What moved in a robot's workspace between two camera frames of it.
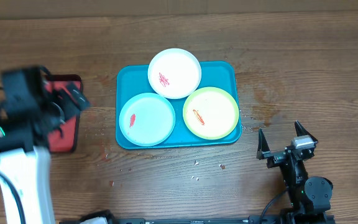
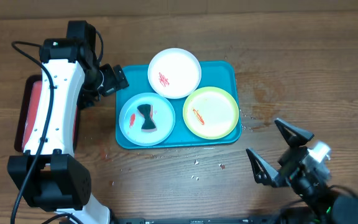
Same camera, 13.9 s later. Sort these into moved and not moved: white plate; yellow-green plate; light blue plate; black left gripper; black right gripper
Moved: black left gripper; black right gripper
Not moved: yellow-green plate; light blue plate; white plate
